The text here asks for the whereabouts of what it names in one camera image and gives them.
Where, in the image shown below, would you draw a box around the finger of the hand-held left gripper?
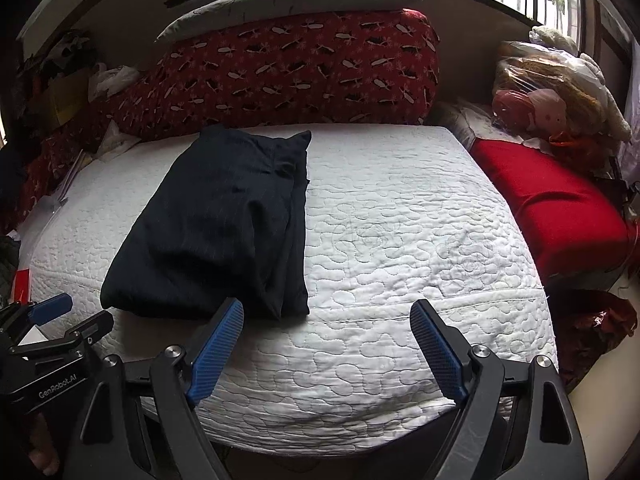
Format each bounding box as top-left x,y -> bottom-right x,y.
0,292 -> 74,348
15,310 -> 115,361

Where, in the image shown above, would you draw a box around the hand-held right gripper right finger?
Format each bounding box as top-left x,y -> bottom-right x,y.
409,299 -> 591,480

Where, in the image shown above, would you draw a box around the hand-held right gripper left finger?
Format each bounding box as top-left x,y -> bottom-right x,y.
62,297 -> 246,480

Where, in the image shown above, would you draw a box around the black pants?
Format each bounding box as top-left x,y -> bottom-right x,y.
100,124 -> 313,320

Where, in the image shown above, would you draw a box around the person's left hand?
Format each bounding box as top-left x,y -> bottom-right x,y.
20,405 -> 66,477

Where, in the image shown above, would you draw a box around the white quilted mattress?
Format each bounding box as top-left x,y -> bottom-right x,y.
17,122 -> 559,457

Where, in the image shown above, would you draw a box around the dark red crumpled bag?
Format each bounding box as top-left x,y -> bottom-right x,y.
554,289 -> 639,392

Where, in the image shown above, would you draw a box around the white crumpled paper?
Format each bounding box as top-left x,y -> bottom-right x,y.
96,121 -> 145,162

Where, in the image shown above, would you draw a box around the red cushion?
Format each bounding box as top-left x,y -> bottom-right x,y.
470,137 -> 632,281

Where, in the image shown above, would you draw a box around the yellow cardboard box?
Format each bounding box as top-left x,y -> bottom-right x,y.
49,69 -> 92,127

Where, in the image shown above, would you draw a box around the white plastic bag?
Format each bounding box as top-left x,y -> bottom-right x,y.
88,63 -> 142,102

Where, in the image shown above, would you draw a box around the dark floral cloth bundle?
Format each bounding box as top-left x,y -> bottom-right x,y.
39,30 -> 97,77

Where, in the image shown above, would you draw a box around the plastic bag of plush toys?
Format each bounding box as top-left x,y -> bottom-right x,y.
492,40 -> 632,161

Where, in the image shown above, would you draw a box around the red patterned rolled duvet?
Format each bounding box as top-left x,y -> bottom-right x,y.
14,8 -> 442,221

